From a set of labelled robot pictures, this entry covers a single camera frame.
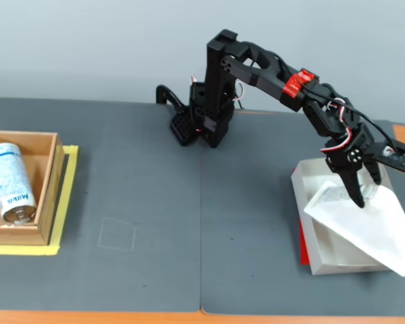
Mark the white blue Milkis can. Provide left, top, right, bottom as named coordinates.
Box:
left=0, top=142, right=38, bottom=225

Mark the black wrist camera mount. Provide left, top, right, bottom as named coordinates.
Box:
left=372, top=138, right=405, bottom=173

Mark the black camera cable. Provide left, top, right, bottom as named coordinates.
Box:
left=306, top=86, right=398, bottom=151

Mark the gray cardboard box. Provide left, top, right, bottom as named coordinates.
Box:
left=291, top=158, right=405, bottom=277

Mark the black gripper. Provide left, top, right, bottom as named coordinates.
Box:
left=323, top=122, right=383, bottom=209

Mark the red cable clip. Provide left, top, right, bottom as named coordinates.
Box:
left=282, top=68, right=317, bottom=101

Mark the brown cardboard box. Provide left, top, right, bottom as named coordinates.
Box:
left=0, top=130, right=67, bottom=247

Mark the red white black servo cable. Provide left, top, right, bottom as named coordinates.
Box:
left=323, top=97, right=355, bottom=153

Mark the black table clamp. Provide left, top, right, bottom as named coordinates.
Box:
left=155, top=85, right=190, bottom=113

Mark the yellow masking tape frame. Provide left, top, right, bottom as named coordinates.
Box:
left=0, top=145, right=80, bottom=257

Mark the gray mat with chalk square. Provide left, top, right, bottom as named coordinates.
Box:
left=0, top=98, right=203, bottom=313

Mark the red paper sheet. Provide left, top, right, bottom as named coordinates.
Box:
left=298, top=217, right=313, bottom=267

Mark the plain gray mat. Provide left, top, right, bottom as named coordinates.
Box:
left=200, top=108, right=405, bottom=319

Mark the white sandwich package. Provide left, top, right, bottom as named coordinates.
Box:
left=302, top=180, right=405, bottom=279

